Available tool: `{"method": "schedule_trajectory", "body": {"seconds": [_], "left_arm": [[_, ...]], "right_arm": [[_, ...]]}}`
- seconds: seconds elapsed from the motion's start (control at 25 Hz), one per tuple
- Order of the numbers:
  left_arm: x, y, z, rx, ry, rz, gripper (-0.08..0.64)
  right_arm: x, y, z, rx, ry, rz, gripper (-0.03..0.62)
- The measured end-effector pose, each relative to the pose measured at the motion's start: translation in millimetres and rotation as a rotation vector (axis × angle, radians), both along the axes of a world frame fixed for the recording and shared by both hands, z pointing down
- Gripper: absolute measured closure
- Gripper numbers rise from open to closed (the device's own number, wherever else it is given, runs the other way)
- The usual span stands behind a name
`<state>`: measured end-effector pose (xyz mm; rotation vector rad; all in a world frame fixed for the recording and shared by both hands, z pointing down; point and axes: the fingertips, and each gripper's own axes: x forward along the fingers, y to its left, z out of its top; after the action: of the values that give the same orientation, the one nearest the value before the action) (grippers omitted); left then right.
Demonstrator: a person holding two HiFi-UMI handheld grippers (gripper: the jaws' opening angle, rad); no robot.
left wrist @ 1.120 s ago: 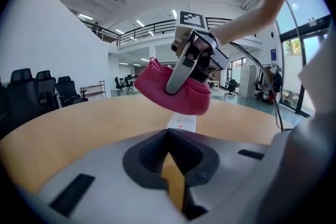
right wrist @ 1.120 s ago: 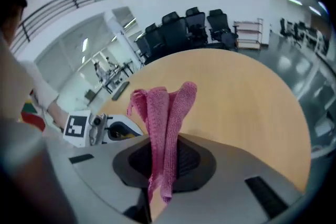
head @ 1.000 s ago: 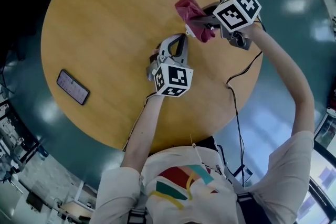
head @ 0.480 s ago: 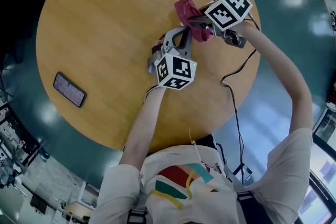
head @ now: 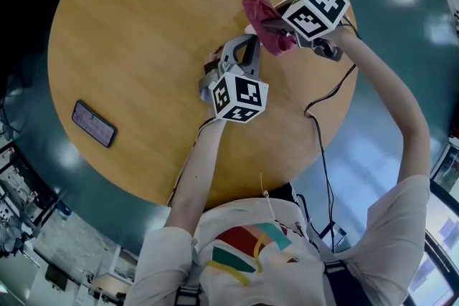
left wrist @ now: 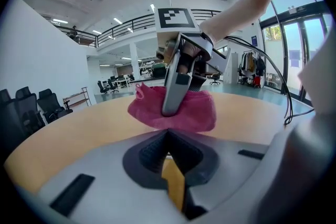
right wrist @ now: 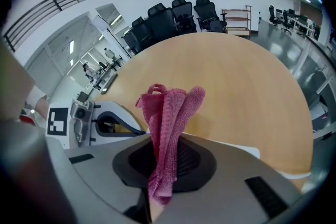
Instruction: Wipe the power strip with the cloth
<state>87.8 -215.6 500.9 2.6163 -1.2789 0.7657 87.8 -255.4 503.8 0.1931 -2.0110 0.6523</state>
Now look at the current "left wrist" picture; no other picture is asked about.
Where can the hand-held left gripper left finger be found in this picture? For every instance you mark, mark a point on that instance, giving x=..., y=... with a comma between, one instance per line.
x=105, y=178

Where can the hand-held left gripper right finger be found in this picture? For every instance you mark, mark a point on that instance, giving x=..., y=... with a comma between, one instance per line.
x=231, y=173

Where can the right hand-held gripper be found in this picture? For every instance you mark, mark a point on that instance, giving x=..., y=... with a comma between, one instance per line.
x=174, y=19

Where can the pink cloth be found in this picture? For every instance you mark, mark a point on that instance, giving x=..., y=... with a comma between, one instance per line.
x=194, y=112

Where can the person's right forearm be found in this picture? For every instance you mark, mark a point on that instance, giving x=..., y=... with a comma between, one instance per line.
x=236, y=15

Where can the person's right hand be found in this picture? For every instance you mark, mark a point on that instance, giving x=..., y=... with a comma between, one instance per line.
x=190, y=51

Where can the green machine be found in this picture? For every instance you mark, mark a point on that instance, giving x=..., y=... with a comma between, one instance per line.
x=158, y=70

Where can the black office chair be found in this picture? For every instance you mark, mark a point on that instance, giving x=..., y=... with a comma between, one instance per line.
x=52, y=105
x=29, y=107
x=102, y=86
x=215, y=77
x=113, y=86
x=9, y=115

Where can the black top workbench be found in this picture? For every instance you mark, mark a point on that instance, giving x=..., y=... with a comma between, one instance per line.
x=147, y=80

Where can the white tall cabinet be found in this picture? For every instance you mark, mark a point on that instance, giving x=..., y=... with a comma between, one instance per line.
x=232, y=70

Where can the white office desk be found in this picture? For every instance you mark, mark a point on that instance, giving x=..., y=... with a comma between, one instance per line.
x=122, y=81

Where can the clothes rack with garments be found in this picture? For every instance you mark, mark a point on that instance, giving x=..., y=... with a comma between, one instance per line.
x=252, y=65

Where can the metal shelf rack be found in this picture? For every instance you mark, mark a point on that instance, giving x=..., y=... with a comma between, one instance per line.
x=78, y=99

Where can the black mezzanine railing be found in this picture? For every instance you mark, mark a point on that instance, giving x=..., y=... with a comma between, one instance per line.
x=132, y=25

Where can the blue wall sign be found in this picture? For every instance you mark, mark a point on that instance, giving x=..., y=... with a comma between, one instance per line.
x=254, y=40

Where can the glass window wall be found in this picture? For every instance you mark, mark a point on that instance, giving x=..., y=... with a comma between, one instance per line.
x=315, y=34

